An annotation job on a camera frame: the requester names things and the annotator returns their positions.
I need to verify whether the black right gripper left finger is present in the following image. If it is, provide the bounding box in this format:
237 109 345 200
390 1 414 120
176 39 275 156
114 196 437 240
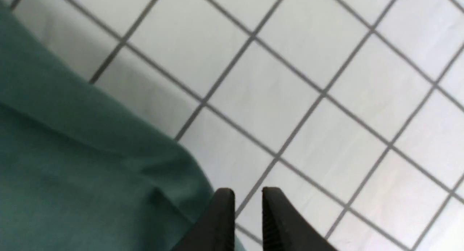
173 188 235 251

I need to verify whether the white grid-patterned tablecloth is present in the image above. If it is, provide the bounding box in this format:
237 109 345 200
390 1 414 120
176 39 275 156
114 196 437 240
1 0 463 251

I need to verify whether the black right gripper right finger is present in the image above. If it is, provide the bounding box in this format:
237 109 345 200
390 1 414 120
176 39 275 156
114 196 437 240
262 187 336 251

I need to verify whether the green long-sleeved shirt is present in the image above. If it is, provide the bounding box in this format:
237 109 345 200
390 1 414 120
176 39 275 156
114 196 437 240
1 4 214 251

